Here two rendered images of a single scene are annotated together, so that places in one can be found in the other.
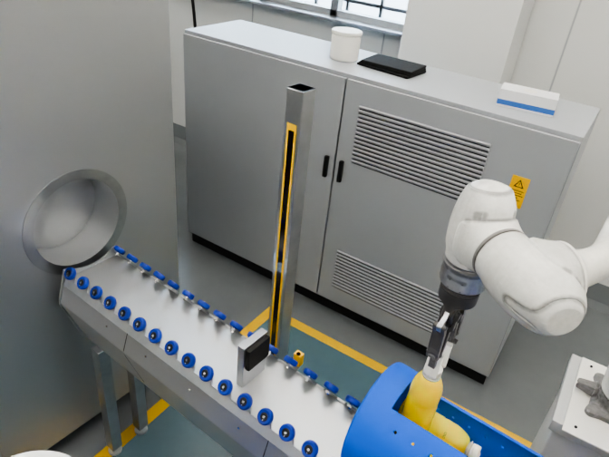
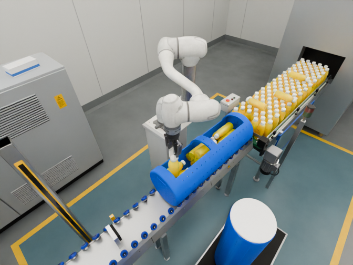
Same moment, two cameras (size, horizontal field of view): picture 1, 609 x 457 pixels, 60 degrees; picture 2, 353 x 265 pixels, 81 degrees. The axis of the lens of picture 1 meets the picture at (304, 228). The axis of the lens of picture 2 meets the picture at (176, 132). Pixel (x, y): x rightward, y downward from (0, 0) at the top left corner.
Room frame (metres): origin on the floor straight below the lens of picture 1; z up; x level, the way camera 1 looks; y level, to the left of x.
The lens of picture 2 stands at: (0.61, 0.46, 2.31)
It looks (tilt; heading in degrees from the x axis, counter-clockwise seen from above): 44 degrees down; 284
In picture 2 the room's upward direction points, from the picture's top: 2 degrees counter-clockwise
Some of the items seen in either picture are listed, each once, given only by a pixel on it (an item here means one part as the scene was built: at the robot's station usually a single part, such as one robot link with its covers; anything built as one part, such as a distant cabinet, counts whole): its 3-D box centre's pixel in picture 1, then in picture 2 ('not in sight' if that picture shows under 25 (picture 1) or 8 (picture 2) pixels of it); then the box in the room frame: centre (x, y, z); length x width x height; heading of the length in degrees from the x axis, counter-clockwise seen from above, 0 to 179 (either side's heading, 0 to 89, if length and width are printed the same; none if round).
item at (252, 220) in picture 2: not in sight; (252, 218); (0.29, -0.16, 1.03); 0.28 x 0.28 x 0.01
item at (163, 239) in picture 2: not in sight; (165, 246); (0.88, -0.09, 0.31); 0.06 x 0.06 x 0.63; 56
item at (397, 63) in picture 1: (391, 64); not in sight; (2.76, -0.35, 1.46); 0.32 x 0.23 x 0.04; 60
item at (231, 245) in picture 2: not in sight; (239, 243); (0.29, -0.16, 0.59); 0.28 x 0.28 x 0.88
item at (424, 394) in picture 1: (421, 400); (173, 167); (0.82, -0.31, 1.22); 0.07 x 0.07 x 0.19
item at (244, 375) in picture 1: (254, 359); (115, 236); (1.10, 0.10, 1.00); 0.10 x 0.04 x 0.15; 146
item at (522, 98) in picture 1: (527, 99); (21, 66); (2.35, -0.92, 1.48); 0.24 x 0.12 x 0.08; 68
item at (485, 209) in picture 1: (484, 226); (174, 110); (0.81, -0.31, 1.69); 0.13 x 0.11 x 0.16; 18
